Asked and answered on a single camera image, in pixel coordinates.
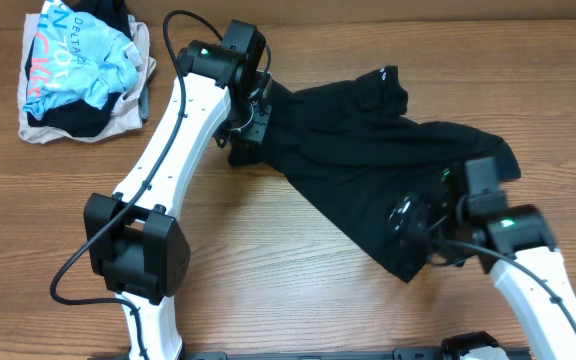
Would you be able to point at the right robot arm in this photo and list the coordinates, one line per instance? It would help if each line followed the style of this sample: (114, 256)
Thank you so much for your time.
(516, 249)

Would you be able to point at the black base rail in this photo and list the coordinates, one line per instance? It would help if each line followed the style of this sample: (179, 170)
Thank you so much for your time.
(474, 345)

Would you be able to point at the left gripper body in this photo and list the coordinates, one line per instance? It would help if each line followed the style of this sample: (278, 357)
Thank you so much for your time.
(250, 133)

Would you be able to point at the black t-shirt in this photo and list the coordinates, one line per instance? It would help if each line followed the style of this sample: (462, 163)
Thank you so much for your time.
(348, 148)

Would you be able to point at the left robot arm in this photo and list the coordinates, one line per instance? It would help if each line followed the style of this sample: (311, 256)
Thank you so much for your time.
(134, 238)

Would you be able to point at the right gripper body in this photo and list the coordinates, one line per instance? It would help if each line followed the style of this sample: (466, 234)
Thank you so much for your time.
(413, 215)

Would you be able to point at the beige garment in pile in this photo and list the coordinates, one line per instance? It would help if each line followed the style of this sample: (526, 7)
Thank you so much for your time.
(125, 115)

